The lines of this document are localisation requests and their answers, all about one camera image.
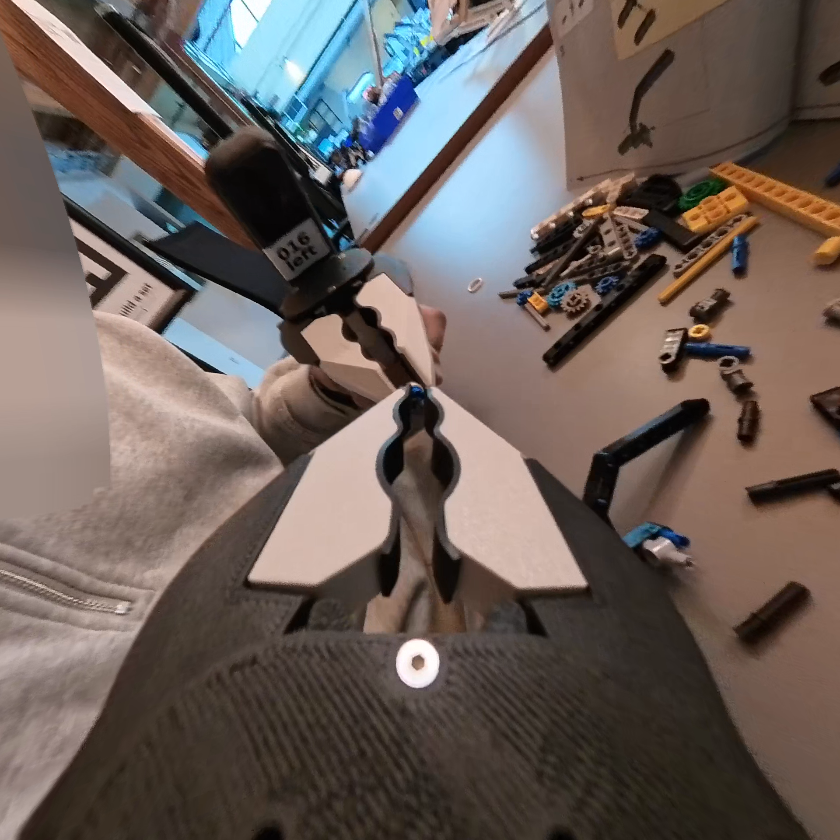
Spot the long yellow lego beam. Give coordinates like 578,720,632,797
710,161,840,238

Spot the pile of lego pieces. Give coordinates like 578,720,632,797
499,172,690,332

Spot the lego instruction booklet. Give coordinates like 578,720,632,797
546,0,840,191

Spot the person's left hand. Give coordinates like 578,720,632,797
419,305,450,389

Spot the dark flat panel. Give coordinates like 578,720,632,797
141,220,290,312

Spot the grey hoodie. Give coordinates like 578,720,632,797
0,308,290,840

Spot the plywood stand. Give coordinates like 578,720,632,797
430,0,526,40

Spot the yellow lego block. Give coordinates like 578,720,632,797
679,185,750,234

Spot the blue crate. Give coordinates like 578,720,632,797
364,75,421,155

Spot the grey lego beam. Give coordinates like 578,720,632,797
672,220,749,277

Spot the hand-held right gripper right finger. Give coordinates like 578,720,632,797
423,386,589,603

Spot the black framed poster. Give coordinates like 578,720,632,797
66,197,198,332

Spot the long black lego beam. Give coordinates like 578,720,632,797
542,254,667,367

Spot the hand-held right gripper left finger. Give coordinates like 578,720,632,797
247,387,416,597

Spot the yellow lego axle rod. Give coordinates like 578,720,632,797
658,215,760,304

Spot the person's left forearm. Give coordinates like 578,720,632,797
249,357,368,463

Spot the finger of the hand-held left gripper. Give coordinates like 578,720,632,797
298,314,408,404
354,257,439,388

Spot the black angled lego beam assembly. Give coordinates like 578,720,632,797
583,397,711,571

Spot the wooden counter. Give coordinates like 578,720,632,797
0,0,253,247

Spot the green lego gear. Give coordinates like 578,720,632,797
677,178,726,211

